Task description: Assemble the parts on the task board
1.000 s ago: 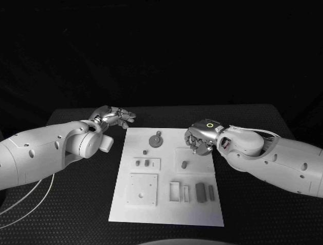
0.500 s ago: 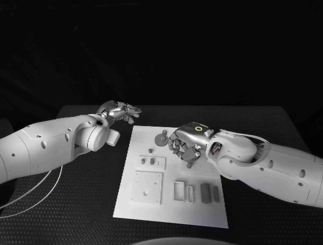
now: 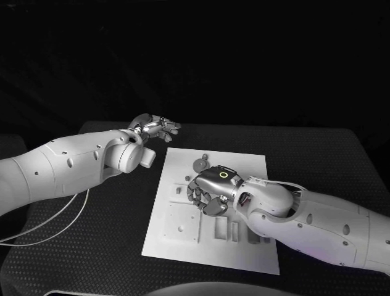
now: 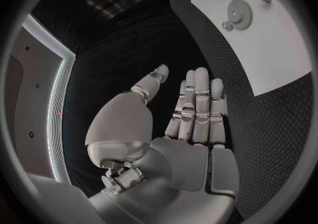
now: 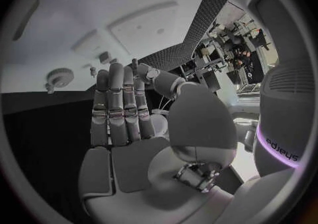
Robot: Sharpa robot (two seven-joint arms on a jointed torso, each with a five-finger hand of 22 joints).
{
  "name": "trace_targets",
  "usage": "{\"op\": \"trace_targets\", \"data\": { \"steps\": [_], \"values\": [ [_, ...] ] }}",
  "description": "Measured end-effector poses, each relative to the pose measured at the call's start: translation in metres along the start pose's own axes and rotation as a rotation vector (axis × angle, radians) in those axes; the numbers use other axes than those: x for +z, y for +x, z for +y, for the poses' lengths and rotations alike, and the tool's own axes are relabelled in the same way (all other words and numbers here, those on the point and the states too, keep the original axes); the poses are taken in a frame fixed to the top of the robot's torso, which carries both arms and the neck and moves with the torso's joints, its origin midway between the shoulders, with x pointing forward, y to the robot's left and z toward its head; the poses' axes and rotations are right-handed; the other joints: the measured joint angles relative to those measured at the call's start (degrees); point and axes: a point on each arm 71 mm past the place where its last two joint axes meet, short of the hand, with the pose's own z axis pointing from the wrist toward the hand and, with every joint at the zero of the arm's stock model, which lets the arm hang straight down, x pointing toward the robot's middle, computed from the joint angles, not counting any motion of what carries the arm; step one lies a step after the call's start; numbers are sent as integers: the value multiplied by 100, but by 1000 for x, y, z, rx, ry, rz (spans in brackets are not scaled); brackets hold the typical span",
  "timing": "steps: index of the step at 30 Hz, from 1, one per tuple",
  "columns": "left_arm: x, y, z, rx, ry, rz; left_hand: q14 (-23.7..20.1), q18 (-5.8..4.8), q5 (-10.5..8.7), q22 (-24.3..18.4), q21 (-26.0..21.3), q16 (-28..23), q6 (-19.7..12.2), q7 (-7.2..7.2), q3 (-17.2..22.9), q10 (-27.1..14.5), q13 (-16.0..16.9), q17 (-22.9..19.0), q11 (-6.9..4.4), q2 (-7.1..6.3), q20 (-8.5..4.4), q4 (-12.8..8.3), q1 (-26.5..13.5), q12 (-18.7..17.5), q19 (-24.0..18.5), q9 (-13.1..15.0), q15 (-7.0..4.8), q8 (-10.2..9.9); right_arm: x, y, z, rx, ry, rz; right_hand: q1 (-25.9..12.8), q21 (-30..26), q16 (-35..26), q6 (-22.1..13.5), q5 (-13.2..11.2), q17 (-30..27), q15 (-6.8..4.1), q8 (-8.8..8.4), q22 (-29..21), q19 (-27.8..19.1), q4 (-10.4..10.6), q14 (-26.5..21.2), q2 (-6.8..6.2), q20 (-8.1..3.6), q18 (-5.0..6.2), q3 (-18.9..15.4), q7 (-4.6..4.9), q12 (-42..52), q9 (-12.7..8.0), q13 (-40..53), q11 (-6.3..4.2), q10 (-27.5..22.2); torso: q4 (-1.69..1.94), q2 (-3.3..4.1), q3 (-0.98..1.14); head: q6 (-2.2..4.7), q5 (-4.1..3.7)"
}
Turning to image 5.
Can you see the grey gear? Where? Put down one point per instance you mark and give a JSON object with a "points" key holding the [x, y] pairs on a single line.
{"points": [[59, 77]]}

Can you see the cluttered workshop desk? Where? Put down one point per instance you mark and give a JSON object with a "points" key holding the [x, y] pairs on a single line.
{"points": [[223, 57]]}

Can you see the small grey block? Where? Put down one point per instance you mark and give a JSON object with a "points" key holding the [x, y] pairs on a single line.
{"points": [[113, 61]]}

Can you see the grey peg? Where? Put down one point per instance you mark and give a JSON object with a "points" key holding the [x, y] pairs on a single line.
{"points": [[49, 88], [93, 71], [134, 63]]}

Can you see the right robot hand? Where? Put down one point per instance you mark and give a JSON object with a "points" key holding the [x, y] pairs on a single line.
{"points": [[139, 164]]}

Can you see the large grey block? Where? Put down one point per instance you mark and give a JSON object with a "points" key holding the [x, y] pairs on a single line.
{"points": [[104, 57]]}

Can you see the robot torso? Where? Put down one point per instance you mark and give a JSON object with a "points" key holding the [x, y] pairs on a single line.
{"points": [[280, 112]]}

